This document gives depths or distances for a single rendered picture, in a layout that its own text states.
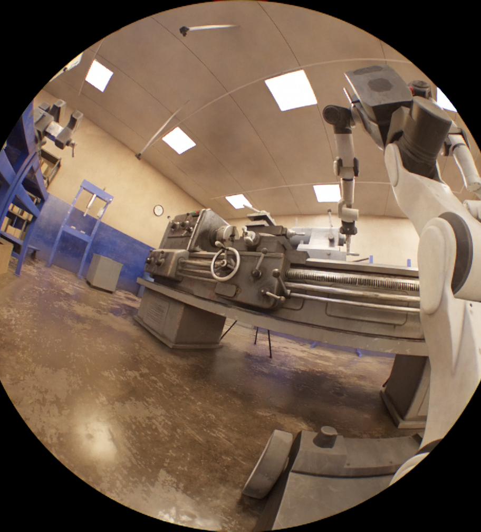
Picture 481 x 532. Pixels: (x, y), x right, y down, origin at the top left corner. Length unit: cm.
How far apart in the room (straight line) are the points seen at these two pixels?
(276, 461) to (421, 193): 63
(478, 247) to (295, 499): 46
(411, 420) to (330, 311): 82
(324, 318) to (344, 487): 81
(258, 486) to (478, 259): 53
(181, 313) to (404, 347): 144
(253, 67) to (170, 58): 129
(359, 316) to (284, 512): 88
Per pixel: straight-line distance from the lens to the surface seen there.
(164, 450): 61
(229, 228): 170
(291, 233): 112
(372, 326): 101
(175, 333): 149
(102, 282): 331
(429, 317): 34
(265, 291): 87
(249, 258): 102
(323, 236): 128
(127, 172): 514
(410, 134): 57
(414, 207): 51
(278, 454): 43
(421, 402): 116
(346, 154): 93
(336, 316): 99
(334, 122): 88
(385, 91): 74
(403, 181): 53
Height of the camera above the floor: 47
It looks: 13 degrees up
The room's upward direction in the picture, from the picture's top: 15 degrees clockwise
